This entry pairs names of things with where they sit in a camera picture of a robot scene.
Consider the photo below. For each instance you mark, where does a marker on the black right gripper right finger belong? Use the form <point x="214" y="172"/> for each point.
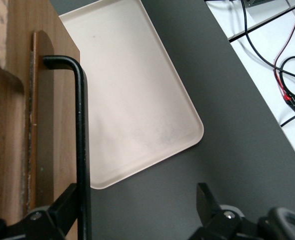
<point x="210" y="212"/>

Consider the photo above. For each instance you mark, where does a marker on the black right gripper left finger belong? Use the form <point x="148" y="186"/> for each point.
<point x="60" y="212"/>

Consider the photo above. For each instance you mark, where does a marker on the wooden drawer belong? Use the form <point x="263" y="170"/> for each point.
<point x="46" y="125"/>

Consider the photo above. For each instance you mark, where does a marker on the wooden drawer cabinet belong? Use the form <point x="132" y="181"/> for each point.
<point x="25" y="15"/>

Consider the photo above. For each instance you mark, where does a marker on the beige plastic tray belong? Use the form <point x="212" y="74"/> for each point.
<point x="127" y="87"/>

